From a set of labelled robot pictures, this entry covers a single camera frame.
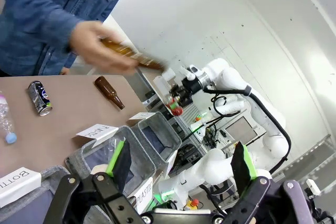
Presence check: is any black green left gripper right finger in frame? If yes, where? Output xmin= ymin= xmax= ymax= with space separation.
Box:
xmin=223 ymin=141 xmax=316 ymax=224

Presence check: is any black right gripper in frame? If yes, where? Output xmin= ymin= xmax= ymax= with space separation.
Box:
xmin=167 ymin=76 xmax=205 ymax=112

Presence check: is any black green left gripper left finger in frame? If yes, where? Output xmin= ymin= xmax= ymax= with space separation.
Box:
xmin=43 ymin=138 xmax=148 ymax=224

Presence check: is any brown glass bottle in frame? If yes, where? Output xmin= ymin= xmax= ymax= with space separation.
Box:
xmin=101 ymin=37 xmax=169 ymax=71
xmin=94 ymin=76 xmax=125 ymax=110

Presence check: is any person's right forearm denim sleeve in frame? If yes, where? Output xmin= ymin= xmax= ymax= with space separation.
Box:
xmin=0 ymin=6 xmax=85 ymax=61

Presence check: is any grey felt basket plastic label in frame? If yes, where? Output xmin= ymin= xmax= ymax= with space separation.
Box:
xmin=65 ymin=125 xmax=158 ymax=198

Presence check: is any white folded card on can basket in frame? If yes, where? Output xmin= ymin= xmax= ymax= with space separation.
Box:
xmin=128 ymin=112 xmax=156 ymax=120

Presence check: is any grey felt basket can label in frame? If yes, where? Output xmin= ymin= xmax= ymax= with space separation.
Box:
xmin=130 ymin=111 xmax=183 ymax=169

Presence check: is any white folded card on plastic basket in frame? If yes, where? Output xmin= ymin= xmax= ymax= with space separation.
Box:
xmin=76 ymin=123 xmax=119 ymax=147

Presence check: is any white paper label CAN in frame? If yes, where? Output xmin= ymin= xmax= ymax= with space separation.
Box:
xmin=165 ymin=150 xmax=179 ymax=179

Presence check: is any grey felt basket bottle label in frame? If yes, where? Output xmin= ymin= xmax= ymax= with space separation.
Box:
xmin=0 ymin=165 xmax=79 ymax=224

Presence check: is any white folded card on bottle basket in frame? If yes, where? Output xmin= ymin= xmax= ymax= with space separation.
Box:
xmin=0 ymin=166 xmax=42 ymax=208

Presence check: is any black drink can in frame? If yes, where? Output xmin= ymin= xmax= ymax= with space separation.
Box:
xmin=27 ymin=80 xmax=53 ymax=116

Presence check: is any person's right hand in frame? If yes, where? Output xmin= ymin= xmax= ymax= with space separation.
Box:
xmin=69 ymin=20 xmax=140 ymax=75

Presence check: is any grey computer monitor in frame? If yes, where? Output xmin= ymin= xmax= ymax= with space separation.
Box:
xmin=224 ymin=115 xmax=259 ymax=146

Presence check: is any white paper label PLASTIC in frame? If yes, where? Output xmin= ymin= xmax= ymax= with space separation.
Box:
xmin=133 ymin=178 xmax=154 ymax=215

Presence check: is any yellow red emergency stop button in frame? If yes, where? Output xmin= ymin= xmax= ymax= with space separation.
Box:
xmin=185 ymin=198 xmax=200 ymax=210

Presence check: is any plastic bottle pink label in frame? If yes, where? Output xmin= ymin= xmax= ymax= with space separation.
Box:
xmin=0 ymin=91 xmax=18 ymax=145

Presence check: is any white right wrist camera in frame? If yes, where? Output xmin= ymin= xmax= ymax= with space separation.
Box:
xmin=186 ymin=64 xmax=200 ymax=80

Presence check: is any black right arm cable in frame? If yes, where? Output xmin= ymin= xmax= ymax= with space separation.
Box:
xmin=203 ymin=86 xmax=292 ymax=175

